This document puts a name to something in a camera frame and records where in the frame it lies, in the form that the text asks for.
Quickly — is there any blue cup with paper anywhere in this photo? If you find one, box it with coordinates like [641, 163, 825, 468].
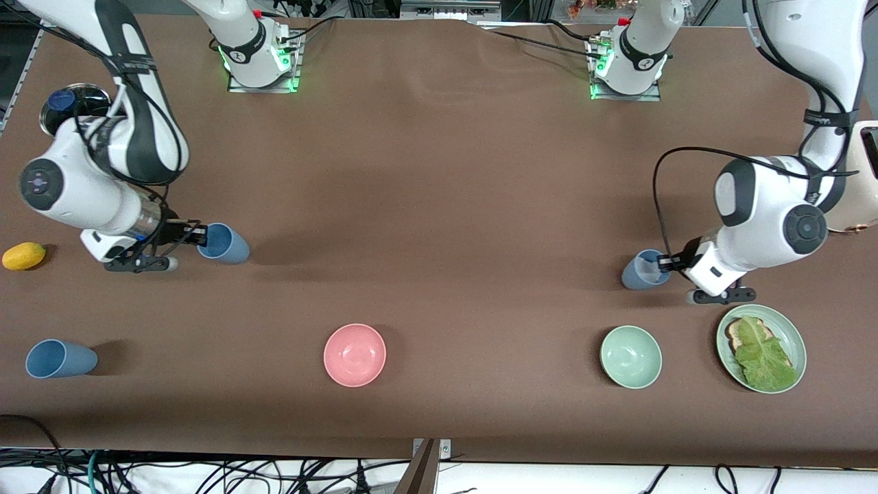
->
[621, 249, 672, 291]

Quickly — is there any toasted bread slice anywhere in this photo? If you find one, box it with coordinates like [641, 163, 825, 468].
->
[728, 318, 776, 352]

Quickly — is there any yellow lemon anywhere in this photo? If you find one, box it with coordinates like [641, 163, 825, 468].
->
[1, 242, 47, 271]

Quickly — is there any green bowl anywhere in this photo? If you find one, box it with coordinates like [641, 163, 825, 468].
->
[600, 325, 663, 390]

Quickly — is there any green lettuce leaf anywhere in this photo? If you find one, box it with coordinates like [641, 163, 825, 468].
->
[734, 316, 799, 392]

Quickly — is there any green plate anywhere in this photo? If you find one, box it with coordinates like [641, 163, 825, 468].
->
[716, 304, 807, 394]

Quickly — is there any cream white appliance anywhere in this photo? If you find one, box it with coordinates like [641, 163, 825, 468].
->
[825, 120, 878, 236]

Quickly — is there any pink bowl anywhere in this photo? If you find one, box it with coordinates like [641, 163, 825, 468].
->
[323, 323, 387, 388]

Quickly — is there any brown table cover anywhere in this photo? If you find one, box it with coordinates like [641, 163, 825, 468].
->
[0, 10, 878, 469]

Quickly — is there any dark metal pole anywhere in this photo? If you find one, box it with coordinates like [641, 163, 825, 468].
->
[393, 439, 441, 494]

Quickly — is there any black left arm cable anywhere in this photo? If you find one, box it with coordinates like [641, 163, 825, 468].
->
[652, 0, 862, 275]

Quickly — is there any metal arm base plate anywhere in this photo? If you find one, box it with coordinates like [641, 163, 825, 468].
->
[589, 36, 662, 102]
[227, 29, 302, 93]

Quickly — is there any black floor cable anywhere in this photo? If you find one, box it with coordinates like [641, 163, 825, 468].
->
[0, 414, 69, 494]

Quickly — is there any aluminium frame profile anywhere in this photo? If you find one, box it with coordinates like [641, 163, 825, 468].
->
[0, 14, 69, 134]

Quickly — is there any black base power cable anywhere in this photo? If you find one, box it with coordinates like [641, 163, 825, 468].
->
[490, 19, 604, 57]
[278, 16, 338, 43]

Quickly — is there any silver table edge bracket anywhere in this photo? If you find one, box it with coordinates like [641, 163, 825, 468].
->
[412, 438, 452, 460]

